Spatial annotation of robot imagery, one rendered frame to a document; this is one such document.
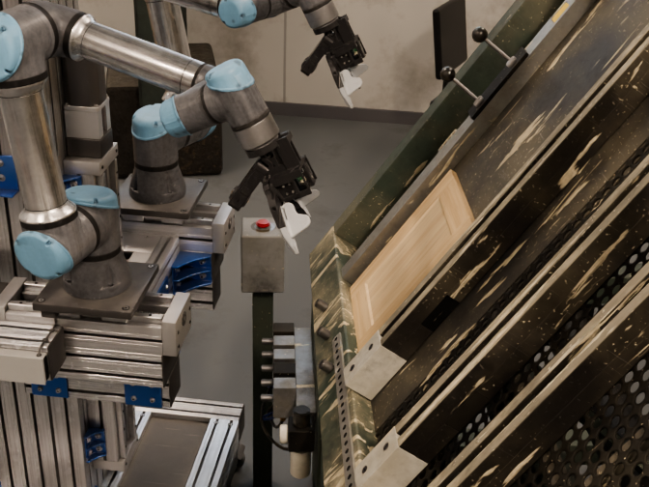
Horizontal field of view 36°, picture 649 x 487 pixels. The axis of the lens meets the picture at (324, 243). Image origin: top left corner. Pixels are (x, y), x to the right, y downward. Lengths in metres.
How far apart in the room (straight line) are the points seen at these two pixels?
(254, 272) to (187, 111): 1.05
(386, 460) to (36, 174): 0.87
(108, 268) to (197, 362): 1.66
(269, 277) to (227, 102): 1.10
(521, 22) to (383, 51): 3.47
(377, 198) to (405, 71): 3.39
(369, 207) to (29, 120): 1.10
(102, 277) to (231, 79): 0.67
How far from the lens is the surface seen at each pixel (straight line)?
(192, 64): 1.94
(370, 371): 2.12
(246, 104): 1.75
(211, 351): 3.90
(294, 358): 2.50
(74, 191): 2.20
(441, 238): 2.26
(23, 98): 1.98
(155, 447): 3.12
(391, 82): 6.11
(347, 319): 2.40
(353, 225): 2.77
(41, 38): 1.99
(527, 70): 2.41
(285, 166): 1.79
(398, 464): 1.85
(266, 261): 2.75
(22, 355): 2.25
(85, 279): 2.23
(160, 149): 2.61
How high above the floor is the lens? 2.17
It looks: 28 degrees down
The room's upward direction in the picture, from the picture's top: 2 degrees clockwise
